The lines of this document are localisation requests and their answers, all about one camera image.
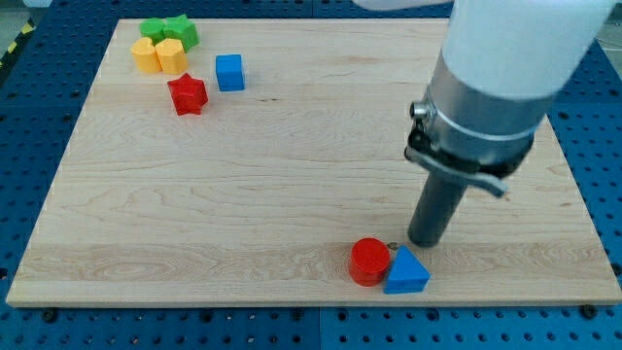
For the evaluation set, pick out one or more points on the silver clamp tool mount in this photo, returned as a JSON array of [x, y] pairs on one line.
[[469, 137]]

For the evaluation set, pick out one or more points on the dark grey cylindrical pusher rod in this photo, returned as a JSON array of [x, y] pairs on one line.
[[435, 208]]

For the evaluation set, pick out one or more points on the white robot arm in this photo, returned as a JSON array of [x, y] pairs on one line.
[[500, 67]]

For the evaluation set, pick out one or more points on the red star block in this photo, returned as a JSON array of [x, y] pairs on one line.
[[188, 94]]

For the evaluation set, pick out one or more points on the green star block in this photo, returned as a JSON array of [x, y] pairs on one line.
[[183, 29]]

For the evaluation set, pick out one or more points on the blue triangle block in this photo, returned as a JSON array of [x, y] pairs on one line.
[[407, 274]]

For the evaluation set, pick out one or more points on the red cylinder block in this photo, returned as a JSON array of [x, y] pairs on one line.
[[369, 261]]

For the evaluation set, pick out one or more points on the wooden board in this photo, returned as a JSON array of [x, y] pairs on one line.
[[259, 200]]

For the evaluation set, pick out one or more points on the blue cube block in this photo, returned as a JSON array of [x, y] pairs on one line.
[[229, 72]]

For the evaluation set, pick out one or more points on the yellow hexagon block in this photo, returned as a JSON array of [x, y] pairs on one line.
[[172, 56]]

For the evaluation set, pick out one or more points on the yellow heart block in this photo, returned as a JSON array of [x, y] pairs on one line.
[[145, 57]]

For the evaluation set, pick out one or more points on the green round block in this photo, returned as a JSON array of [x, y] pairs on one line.
[[153, 28]]

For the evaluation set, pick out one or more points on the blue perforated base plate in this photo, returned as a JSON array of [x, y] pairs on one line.
[[51, 57]]

